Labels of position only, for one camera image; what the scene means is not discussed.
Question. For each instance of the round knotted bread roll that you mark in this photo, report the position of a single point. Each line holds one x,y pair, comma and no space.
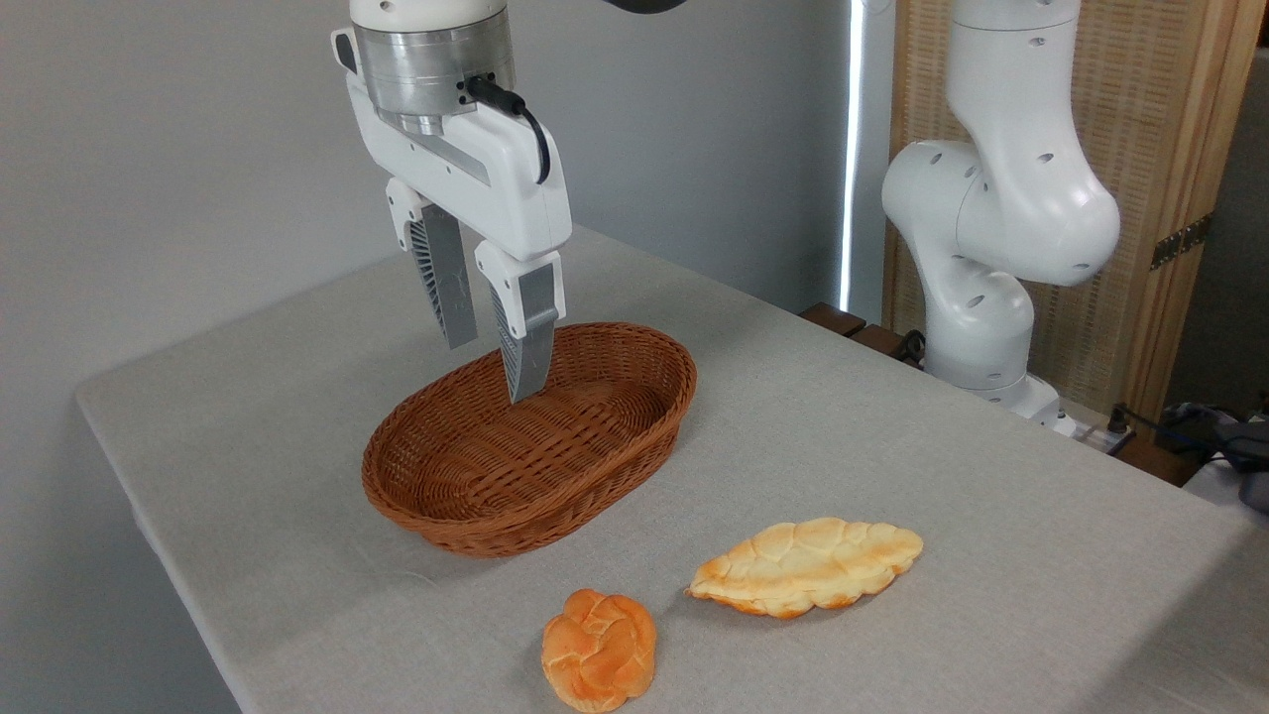
600,650

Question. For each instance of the metal screen hinge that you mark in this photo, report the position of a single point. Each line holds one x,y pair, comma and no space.
1180,241

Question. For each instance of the white power strip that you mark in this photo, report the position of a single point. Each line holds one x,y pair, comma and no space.
1095,436

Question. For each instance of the black power plug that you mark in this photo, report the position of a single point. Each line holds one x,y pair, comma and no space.
1118,419

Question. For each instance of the brown oval wicker basket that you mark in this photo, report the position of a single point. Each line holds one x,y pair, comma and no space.
476,496

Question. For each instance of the flat leaf-shaped bread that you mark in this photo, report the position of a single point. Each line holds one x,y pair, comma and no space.
803,565

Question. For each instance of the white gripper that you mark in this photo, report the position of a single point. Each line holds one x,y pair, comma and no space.
496,178

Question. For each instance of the dark brown wooden block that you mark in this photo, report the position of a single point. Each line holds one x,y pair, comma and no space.
880,342
833,319

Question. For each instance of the grey tablecloth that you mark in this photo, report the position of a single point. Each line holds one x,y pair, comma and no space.
892,456

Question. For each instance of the dark grey bag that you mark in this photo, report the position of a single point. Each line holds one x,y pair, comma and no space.
1229,446

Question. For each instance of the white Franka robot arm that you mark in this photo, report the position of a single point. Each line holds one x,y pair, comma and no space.
1001,228

